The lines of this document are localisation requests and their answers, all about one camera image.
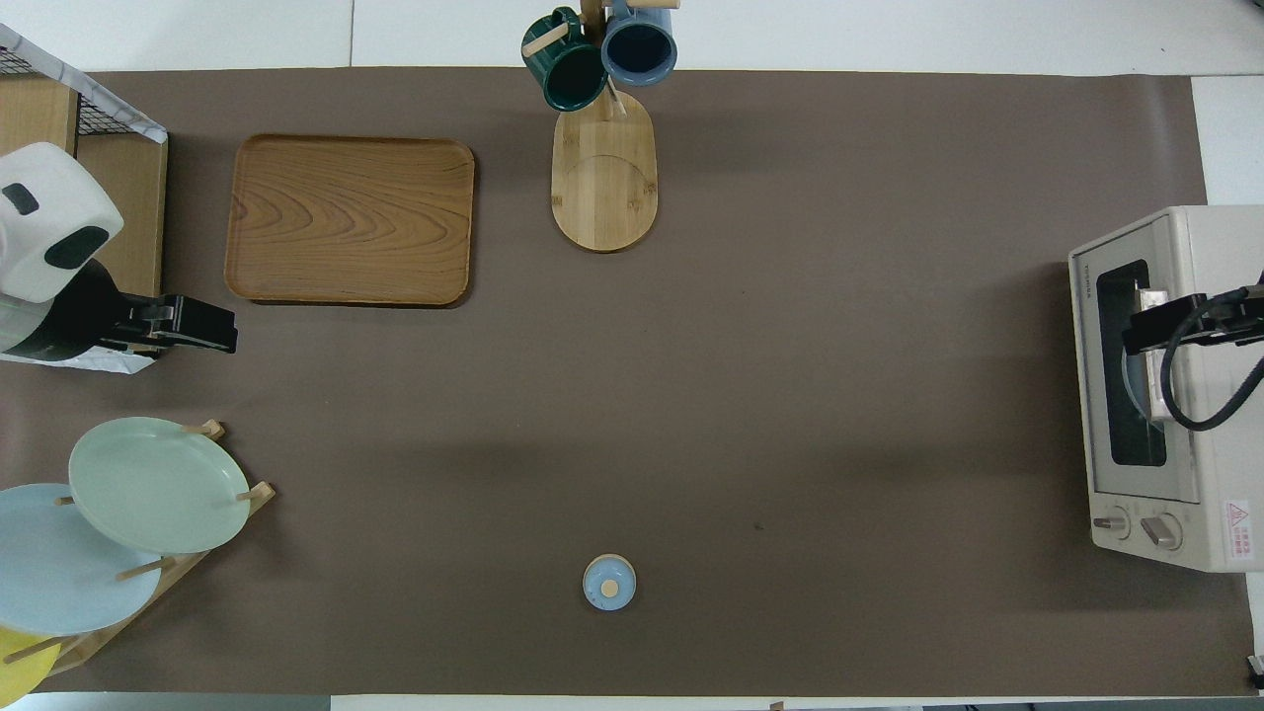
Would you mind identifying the yellow plate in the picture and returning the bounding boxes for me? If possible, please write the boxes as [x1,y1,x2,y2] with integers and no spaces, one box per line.
[0,625,63,698]

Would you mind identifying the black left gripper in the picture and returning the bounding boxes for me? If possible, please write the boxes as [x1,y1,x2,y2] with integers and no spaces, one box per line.
[15,259,239,362]

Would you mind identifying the blue lid with wooden knob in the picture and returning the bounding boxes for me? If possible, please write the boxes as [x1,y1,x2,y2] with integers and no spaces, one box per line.
[582,554,638,612]

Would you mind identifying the light green plate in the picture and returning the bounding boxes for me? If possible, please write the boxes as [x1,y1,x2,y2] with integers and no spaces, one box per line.
[68,417,252,556]

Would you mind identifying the cream toaster oven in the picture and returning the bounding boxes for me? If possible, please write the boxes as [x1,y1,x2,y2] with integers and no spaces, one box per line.
[1068,205,1264,573]

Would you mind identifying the glass oven door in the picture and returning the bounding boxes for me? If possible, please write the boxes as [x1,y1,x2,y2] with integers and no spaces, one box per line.
[1069,219,1202,507]

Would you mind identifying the brown table mat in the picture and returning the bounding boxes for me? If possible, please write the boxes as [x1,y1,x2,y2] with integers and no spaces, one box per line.
[0,67,1253,697]

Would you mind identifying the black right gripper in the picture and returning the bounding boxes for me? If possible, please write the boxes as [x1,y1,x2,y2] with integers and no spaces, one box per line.
[1122,284,1264,356]

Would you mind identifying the wooden mug tree stand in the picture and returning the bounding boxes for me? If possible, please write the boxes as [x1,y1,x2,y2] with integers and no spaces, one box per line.
[520,0,682,254]

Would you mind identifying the black wire basket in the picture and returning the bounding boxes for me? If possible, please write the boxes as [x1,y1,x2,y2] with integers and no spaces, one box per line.
[0,44,167,144]

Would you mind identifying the wooden plate rack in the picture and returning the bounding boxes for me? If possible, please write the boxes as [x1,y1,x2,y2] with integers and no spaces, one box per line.
[0,420,276,678]

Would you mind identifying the dark green mug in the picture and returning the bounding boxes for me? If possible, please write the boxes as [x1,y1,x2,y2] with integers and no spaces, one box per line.
[521,8,609,112]

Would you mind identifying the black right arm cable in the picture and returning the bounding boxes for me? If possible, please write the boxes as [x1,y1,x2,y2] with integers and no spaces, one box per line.
[1159,289,1264,434]

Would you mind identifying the wooden wire shelf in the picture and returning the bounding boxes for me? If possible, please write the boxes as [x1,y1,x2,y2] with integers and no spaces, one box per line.
[0,74,170,299]

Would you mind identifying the rectangular wooden tray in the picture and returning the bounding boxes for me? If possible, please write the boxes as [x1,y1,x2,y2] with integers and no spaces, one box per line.
[224,134,476,308]

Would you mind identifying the light blue plate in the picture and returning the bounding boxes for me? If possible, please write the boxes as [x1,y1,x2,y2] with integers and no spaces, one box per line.
[0,483,165,637]

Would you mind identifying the blue mug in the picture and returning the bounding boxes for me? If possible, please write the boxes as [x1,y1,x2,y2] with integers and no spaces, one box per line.
[600,0,679,87]

